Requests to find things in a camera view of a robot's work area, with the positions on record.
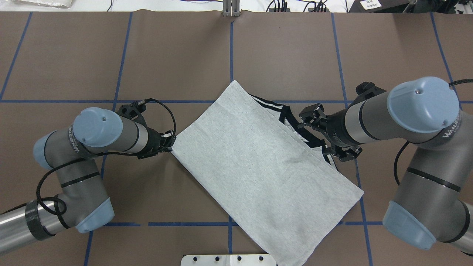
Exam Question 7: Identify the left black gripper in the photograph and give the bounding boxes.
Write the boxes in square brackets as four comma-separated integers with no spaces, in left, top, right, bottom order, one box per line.
[137,127,176,159]

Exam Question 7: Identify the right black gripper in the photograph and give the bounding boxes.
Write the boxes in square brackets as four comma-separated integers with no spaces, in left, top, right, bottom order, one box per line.
[298,104,362,162]

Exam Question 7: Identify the grey cartoon print t-shirt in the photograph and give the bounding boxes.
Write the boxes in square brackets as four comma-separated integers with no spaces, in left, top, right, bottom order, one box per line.
[172,81,364,266]

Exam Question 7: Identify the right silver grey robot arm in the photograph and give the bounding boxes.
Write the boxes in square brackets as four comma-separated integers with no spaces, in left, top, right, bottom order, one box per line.
[298,77,473,256]

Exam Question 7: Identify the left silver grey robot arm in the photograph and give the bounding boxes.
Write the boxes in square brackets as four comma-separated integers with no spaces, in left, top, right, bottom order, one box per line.
[1,101,176,255]

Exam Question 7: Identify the white label paper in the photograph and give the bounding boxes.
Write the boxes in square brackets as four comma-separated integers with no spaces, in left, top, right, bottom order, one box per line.
[360,0,382,10]

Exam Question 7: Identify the white mounting plate with bolts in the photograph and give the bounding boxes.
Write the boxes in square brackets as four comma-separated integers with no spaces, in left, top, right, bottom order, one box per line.
[180,254,278,266]

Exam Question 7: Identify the clear plastic bag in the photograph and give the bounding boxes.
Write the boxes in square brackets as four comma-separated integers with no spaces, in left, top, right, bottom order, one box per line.
[13,0,73,9]

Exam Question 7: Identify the grey aluminium post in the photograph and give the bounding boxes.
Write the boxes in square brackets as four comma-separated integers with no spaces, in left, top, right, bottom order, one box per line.
[222,0,241,17]

